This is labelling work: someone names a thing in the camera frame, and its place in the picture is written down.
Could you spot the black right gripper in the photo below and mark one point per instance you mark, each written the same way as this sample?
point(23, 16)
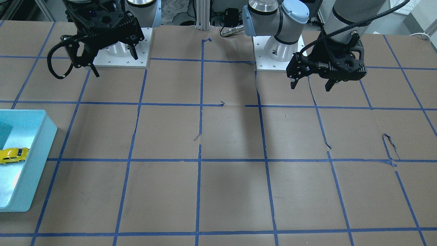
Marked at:
point(75, 14)

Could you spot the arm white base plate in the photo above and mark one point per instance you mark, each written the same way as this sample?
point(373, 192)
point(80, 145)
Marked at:
point(278, 51)
point(119, 56)

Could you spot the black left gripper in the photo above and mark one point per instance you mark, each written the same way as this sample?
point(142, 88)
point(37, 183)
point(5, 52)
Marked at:
point(322, 51)

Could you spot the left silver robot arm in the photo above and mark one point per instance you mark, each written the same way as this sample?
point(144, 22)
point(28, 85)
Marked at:
point(285, 21)

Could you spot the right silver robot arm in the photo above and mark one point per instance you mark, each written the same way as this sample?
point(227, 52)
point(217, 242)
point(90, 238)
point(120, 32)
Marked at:
point(148, 13)

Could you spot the yellow beetle toy car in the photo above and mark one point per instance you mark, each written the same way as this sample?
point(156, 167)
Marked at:
point(13, 155)

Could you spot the turquoise plastic bin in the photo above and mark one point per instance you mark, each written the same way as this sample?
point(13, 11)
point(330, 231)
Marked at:
point(29, 135)

